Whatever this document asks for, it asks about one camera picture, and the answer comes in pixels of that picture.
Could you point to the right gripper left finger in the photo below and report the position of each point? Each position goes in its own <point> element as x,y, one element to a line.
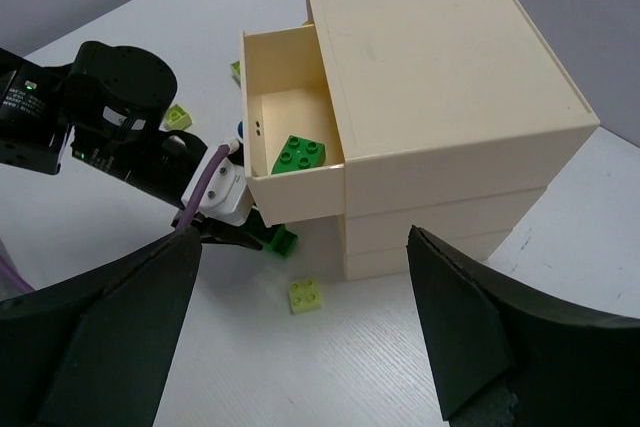
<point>96,349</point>

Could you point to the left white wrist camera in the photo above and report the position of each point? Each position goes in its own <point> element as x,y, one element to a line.
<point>218,188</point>

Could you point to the lime curved lego brick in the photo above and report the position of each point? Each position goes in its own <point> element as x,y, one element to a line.
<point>177,118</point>

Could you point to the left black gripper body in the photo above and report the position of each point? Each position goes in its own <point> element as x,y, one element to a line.
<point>162,165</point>

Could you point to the pale lime square lego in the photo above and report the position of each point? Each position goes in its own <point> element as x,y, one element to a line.
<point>304,296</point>

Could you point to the dark green long lego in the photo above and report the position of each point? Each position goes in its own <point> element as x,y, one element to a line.
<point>276,239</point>

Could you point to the dark green square lego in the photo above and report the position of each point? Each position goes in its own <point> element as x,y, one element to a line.
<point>299,154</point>

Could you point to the cream drawer cabinet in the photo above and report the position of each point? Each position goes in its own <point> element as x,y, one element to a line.
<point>453,115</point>

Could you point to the lime printed lego brick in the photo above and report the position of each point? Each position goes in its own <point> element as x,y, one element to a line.
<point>236,71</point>

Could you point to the blue knob drawer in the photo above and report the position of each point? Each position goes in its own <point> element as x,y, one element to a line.
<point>285,92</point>

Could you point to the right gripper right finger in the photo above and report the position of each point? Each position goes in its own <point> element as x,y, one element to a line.
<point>505,354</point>

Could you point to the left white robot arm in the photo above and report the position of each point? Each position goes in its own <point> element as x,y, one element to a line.
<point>107,106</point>

